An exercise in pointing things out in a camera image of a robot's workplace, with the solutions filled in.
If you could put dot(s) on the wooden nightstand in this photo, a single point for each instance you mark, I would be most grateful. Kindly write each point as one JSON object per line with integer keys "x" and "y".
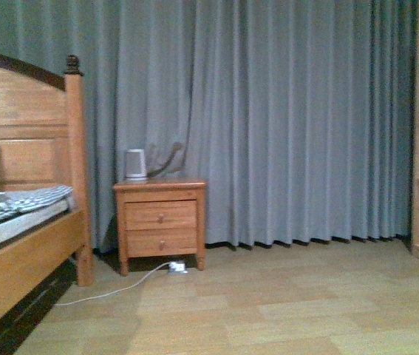
{"x": 160, "y": 217}

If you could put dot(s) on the white power strip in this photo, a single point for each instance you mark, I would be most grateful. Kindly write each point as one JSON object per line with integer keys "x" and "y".
{"x": 177, "y": 267}

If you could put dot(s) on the grey curtain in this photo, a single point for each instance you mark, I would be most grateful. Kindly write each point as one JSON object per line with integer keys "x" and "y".
{"x": 297, "y": 114}

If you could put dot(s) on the grey checkered bed sheet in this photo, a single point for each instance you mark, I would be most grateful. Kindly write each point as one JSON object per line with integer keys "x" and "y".
{"x": 13, "y": 204}

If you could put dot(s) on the plastic wrapped mattress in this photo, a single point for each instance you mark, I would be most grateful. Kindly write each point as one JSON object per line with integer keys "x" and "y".
{"x": 18, "y": 225}

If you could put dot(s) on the dark wooden bed frame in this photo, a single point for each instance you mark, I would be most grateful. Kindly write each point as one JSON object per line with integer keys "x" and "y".
{"x": 43, "y": 144}

